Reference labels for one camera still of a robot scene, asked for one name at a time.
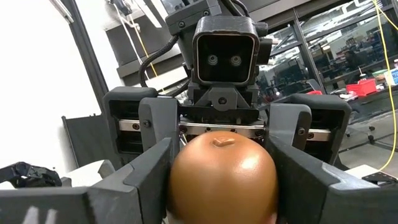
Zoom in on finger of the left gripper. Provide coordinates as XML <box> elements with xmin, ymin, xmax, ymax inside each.
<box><xmin>267</xmin><ymin>102</ymin><xmax>313</xmax><ymax>152</ymax></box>
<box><xmin>138</xmin><ymin>97</ymin><xmax>180</xmax><ymax>156</ymax></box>

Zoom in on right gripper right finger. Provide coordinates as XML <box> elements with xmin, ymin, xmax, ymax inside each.
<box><xmin>266</xmin><ymin>136</ymin><xmax>398</xmax><ymax>224</ymax></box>

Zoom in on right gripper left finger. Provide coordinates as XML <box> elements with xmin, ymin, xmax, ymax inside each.
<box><xmin>0</xmin><ymin>138</ymin><xmax>174</xmax><ymax>224</ymax></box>

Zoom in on brown toy kiwi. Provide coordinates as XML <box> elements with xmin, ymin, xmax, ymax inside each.
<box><xmin>167</xmin><ymin>130</ymin><xmax>280</xmax><ymax>224</ymax></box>

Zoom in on dark grey panel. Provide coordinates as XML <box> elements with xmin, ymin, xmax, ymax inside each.
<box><xmin>61</xmin><ymin>114</ymin><xmax>123</xmax><ymax>169</ymax></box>

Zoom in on red plastic bin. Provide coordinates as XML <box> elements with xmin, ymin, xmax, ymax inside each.
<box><xmin>345</xmin><ymin>78</ymin><xmax>377</xmax><ymax>97</ymax></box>

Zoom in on blue and white box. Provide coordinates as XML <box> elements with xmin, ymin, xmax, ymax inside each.
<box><xmin>384</xmin><ymin>68</ymin><xmax>398</xmax><ymax>86</ymax></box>

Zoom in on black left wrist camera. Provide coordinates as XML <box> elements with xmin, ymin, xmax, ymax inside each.
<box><xmin>192</xmin><ymin>15</ymin><xmax>261</xmax><ymax>87</ymax></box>

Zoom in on black left camera cable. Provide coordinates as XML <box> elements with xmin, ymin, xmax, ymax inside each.
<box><xmin>138</xmin><ymin>33</ymin><xmax>180</xmax><ymax>88</ymax></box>

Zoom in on black cable carrier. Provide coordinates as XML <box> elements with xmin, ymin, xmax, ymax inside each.
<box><xmin>0</xmin><ymin>161</ymin><xmax>63</xmax><ymax>189</ymax></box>

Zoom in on yellow cable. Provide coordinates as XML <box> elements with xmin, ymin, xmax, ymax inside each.
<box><xmin>371</xmin><ymin>0</ymin><xmax>398</xmax><ymax>171</ymax></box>

